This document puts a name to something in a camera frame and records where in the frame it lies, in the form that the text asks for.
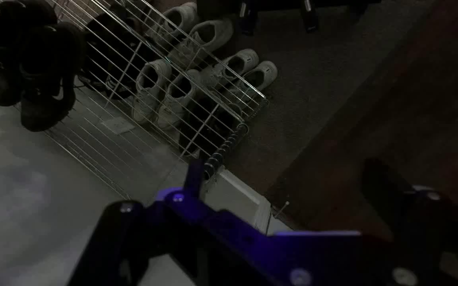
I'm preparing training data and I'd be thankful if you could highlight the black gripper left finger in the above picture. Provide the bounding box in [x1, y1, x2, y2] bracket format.
[69, 158, 209, 286]

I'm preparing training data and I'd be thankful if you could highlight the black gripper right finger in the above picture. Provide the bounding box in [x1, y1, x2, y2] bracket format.
[361, 158, 458, 267]

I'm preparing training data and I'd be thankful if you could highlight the white paper tag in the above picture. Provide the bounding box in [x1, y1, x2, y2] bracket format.
[100, 117, 137, 137]

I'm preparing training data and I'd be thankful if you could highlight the white sneaker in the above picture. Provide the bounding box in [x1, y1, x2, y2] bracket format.
[151, 2, 201, 47]
[169, 20, 236, 70]
[202, 48, 263, 89]
[131, 58, 177, 126]
[156, 70, 205, 129]
[228, 59, 280, 105]

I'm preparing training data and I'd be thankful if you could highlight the black boot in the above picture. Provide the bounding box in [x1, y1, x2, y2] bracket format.
[18, 23, 81, 134]
[0, 0, 59, 109]

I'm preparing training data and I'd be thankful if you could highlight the metal wire shoe rack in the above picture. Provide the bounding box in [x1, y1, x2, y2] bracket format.
[0, 0, 267, 202]

